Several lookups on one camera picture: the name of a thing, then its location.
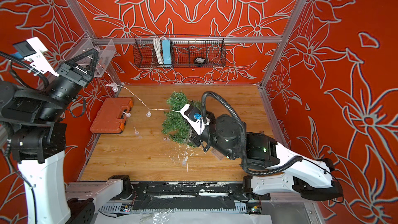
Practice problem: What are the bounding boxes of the small green christmas tree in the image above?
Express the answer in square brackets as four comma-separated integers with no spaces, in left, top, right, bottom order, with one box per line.
[162,91,201,147]

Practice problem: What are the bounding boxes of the clear bulb string lights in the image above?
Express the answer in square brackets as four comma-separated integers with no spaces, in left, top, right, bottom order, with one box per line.
[105,82,187,156]

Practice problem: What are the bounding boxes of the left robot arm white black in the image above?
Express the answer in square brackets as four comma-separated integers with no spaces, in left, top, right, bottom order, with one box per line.
[1,49,133,224]

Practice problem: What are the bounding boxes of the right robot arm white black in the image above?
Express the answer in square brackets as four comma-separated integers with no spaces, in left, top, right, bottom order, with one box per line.
[179,91,344,203]

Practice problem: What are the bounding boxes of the clear battery pack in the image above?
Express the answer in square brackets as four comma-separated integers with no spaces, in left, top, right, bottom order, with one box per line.
[211,150,224,161]

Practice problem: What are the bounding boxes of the orange plastic tool case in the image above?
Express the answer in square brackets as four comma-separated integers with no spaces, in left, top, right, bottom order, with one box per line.
[90,97,134,134]

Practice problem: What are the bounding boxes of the small black device in basket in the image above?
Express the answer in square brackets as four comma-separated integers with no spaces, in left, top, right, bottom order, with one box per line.
[194,57,206,67]

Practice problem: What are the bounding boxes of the light blue box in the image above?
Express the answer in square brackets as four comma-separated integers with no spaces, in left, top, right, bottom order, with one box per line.
[162,39,172,66]

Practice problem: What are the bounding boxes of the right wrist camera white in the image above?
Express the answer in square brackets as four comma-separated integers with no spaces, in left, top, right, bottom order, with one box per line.
[179,104,216,135]

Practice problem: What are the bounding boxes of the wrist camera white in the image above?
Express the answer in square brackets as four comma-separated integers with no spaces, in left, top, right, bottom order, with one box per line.
[13,37,59,77]
[179,104,216,135]

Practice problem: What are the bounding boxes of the clear acrylic wall bin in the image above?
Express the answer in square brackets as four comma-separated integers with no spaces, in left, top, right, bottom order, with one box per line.
[63,33,116,78]

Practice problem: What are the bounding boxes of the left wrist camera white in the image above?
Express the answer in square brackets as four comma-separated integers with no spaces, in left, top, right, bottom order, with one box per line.
[13,37,59,77]

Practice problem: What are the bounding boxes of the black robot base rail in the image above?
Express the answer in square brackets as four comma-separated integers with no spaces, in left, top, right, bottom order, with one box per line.
[105,181,271,201]

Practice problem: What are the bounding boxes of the white coiled cable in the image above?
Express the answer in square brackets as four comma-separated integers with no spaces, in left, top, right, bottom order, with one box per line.
[152,37,164,65]

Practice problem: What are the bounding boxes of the black wire wall basket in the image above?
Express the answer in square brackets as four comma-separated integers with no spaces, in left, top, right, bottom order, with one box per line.
[133,34,227,68]

